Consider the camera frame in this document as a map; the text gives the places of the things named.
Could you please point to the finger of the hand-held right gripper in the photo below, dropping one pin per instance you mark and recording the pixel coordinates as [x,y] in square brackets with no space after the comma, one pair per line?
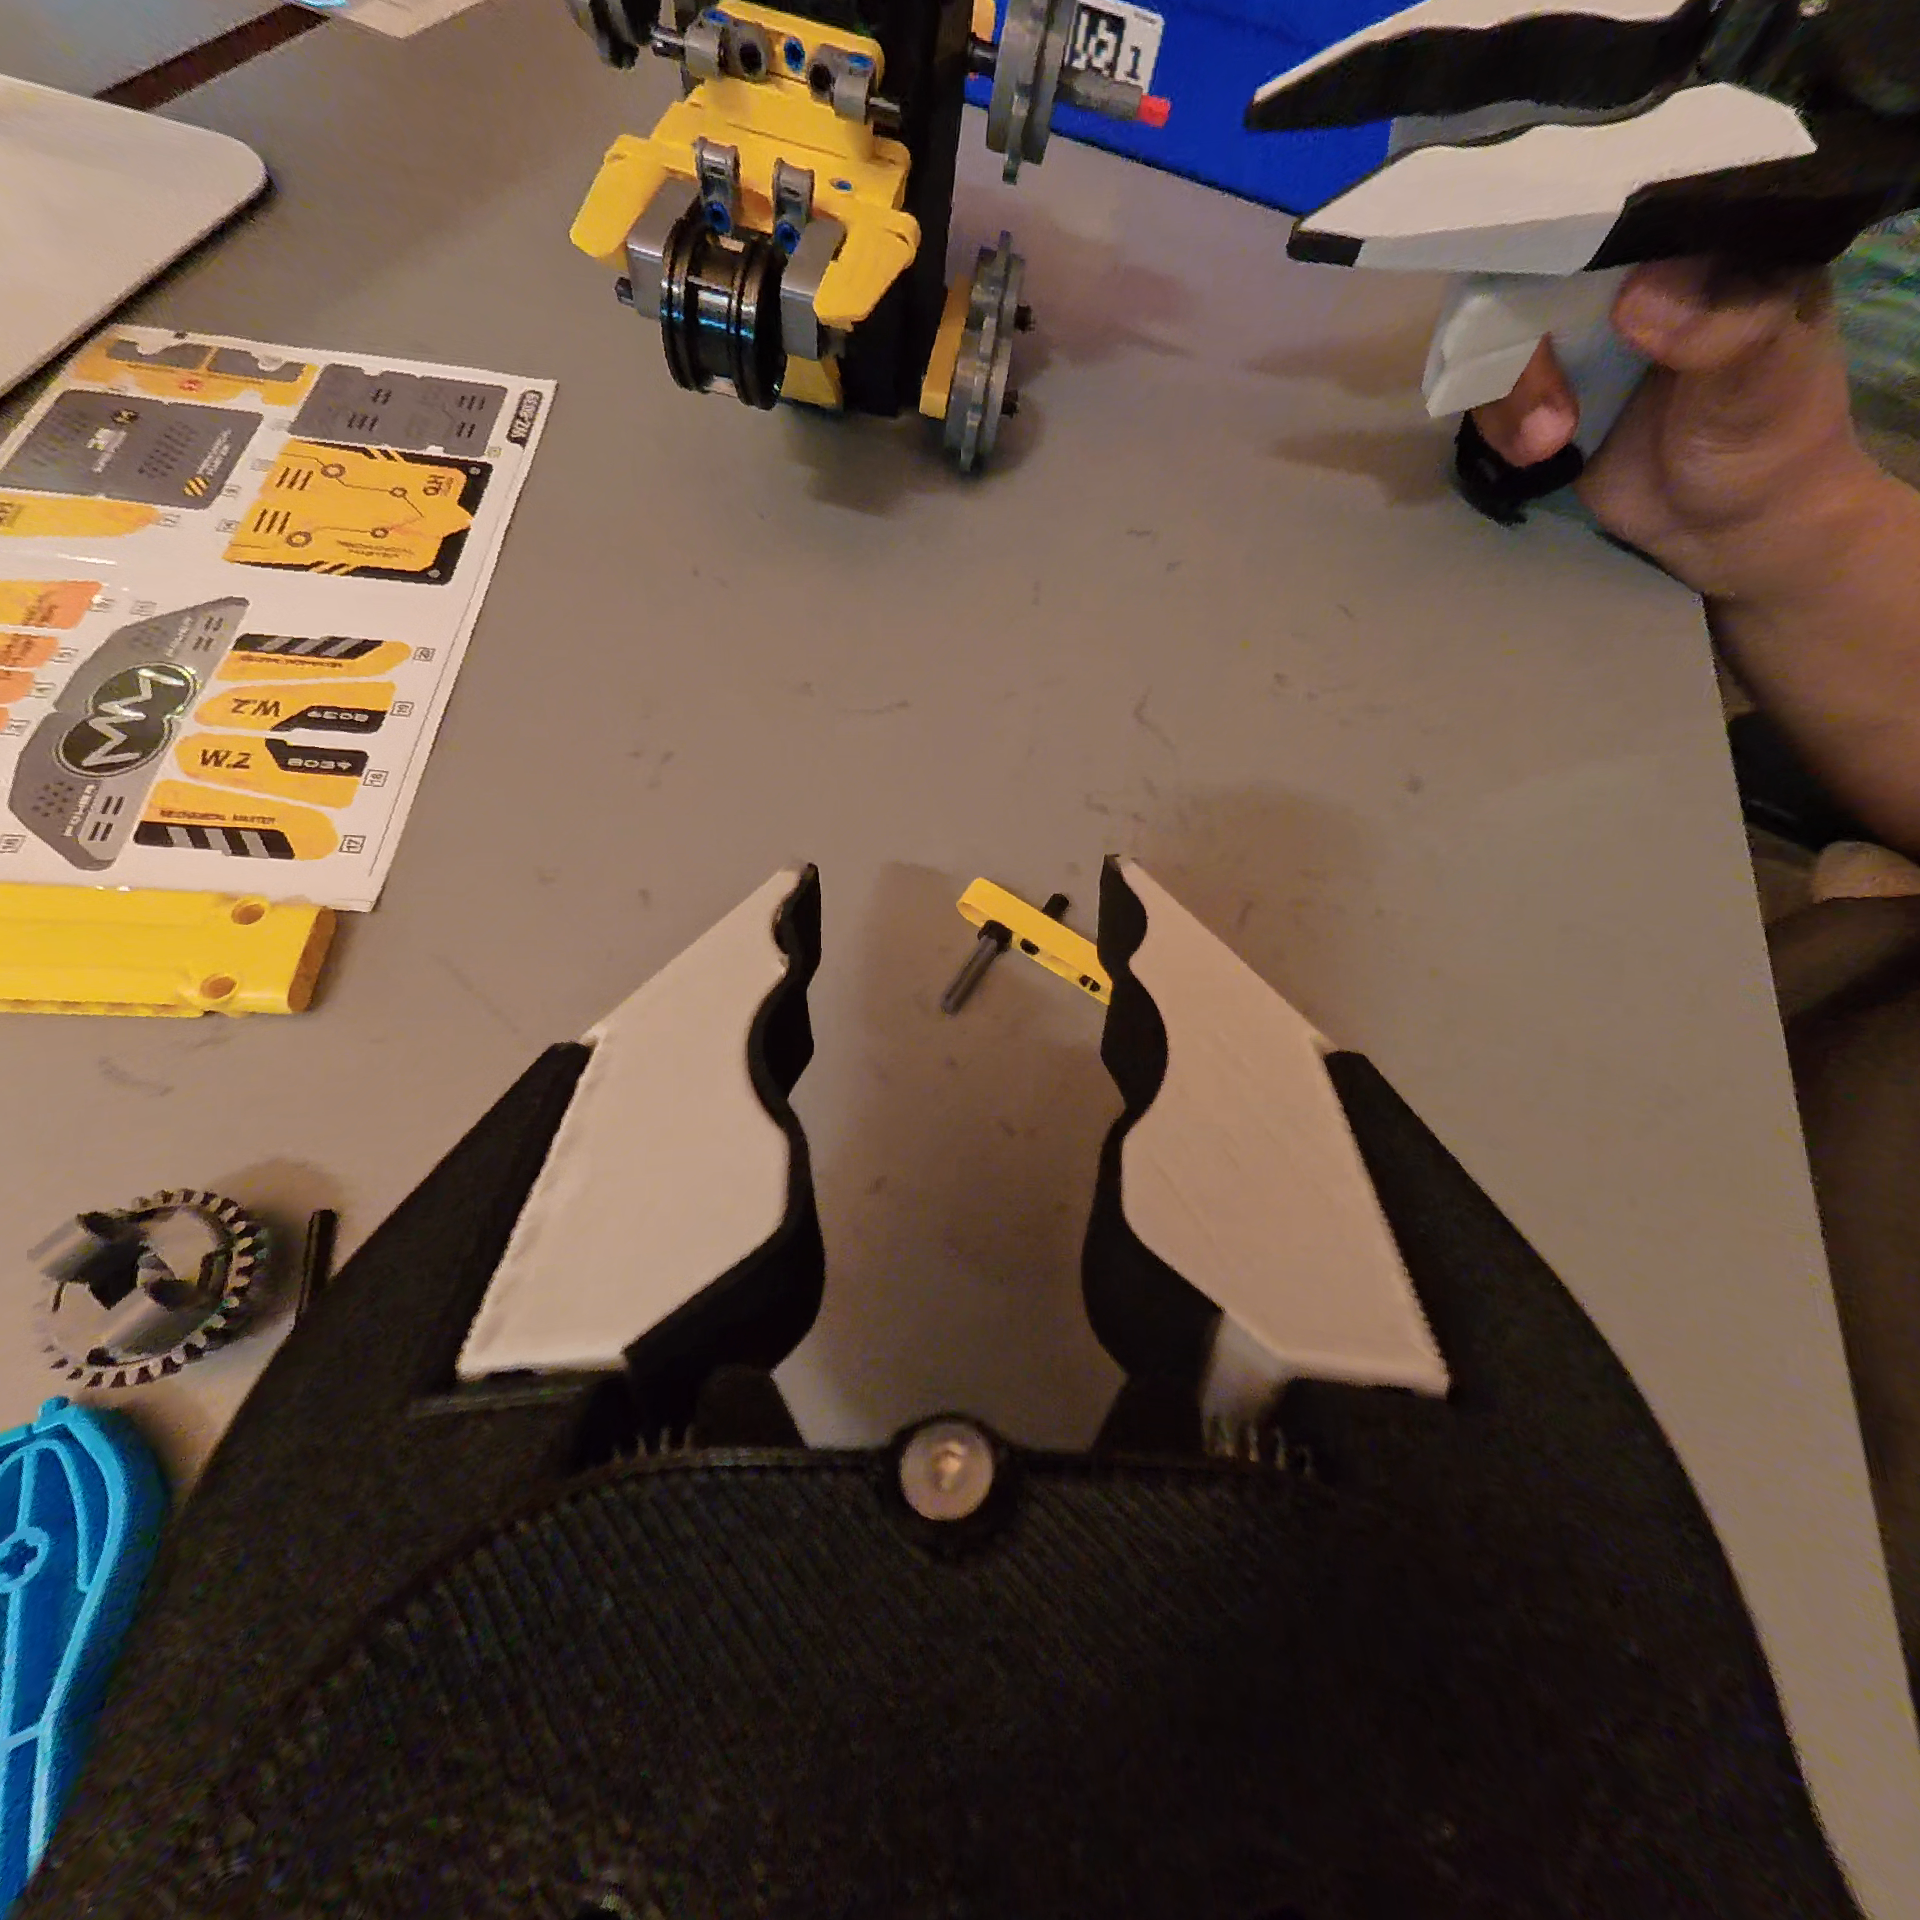
[1498,75]
[1498,196]

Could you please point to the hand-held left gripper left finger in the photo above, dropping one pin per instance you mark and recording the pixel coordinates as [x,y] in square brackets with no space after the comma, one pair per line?
[646,1172]

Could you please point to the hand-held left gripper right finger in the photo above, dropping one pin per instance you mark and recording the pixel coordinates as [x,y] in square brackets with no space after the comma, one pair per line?
[1263,1184]

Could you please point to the yellow toy beam with holes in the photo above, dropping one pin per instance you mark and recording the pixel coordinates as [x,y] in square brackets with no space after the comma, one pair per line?
[1019,918]

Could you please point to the long grey toy pin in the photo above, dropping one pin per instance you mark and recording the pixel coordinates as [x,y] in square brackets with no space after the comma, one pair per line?
[969,969]

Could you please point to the yellow and black toy robot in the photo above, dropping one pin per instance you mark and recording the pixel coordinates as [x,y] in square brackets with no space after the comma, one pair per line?
[747,136]

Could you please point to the person's right forearm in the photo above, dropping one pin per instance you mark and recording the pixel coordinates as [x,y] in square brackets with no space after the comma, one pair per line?
[1830,673]

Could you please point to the person's right hand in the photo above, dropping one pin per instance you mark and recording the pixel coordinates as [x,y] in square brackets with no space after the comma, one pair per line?
[1725,451]

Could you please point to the green patterned cloth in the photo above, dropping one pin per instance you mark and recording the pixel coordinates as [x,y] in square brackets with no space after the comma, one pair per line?
[1883,336]

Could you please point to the blue plastic bin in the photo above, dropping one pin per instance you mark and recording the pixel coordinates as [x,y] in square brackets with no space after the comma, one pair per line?
[1205,160]

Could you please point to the black toy axle rod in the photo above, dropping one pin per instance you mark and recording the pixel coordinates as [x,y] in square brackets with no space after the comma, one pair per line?
[317,1253]

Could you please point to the yellow toy panel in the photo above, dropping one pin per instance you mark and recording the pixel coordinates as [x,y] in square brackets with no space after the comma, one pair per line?
[118,946]

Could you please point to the person's leg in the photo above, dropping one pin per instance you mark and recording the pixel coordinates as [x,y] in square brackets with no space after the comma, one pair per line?
[1860,1204]

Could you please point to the yellow and black sticker sheet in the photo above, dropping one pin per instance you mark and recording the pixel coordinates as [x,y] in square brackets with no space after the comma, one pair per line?
[301,606]

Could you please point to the blue plastic separator tool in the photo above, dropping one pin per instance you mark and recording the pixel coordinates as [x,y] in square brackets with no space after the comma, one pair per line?
[57,1574]

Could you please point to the white paper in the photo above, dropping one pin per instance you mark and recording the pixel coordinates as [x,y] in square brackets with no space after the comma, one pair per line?
[405,22]

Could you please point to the grey laptop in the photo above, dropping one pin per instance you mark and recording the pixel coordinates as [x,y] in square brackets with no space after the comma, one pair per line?
[100,211]

